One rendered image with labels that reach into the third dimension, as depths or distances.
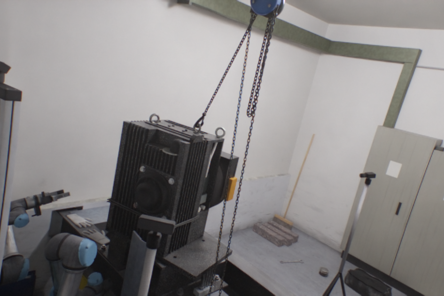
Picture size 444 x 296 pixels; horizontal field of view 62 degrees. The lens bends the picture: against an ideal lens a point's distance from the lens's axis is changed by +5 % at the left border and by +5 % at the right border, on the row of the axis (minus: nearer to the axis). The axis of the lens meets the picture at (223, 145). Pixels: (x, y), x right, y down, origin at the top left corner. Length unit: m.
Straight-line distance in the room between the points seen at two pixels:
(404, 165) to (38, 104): 3.67
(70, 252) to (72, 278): 0.13
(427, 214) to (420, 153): 0.65
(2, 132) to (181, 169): 0.86
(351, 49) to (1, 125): 4.14
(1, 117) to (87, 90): 1.33
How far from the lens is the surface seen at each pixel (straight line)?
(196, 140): 2.06
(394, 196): 4.60
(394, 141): 4.56
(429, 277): 4.71
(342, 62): 5.14
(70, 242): 1.94
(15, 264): 2.58
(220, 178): 2.43
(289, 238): 4.86
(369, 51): 4.92
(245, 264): 2.87
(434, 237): 4.58
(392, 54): 4.81
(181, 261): 2.25
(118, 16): 3.07
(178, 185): 2.06
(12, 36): 2.80
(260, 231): 4.93
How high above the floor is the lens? 2.07
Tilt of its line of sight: 12 degrees down
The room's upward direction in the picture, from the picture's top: 12 degrees clockwise
